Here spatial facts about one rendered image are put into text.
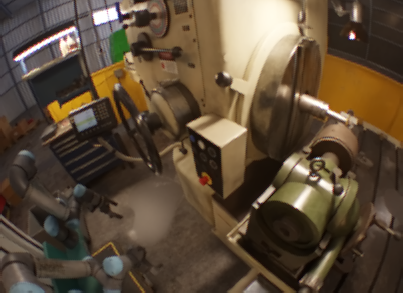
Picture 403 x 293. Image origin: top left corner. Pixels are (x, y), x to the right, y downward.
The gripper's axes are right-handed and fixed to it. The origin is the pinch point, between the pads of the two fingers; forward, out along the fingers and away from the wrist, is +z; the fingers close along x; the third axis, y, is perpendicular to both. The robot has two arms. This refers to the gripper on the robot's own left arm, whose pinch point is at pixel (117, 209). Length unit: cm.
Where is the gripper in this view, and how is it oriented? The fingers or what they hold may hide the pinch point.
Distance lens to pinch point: 120.5
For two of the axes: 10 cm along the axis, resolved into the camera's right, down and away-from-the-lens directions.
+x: -5.8, -3.5, 7.4
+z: 5.0, 5.7, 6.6
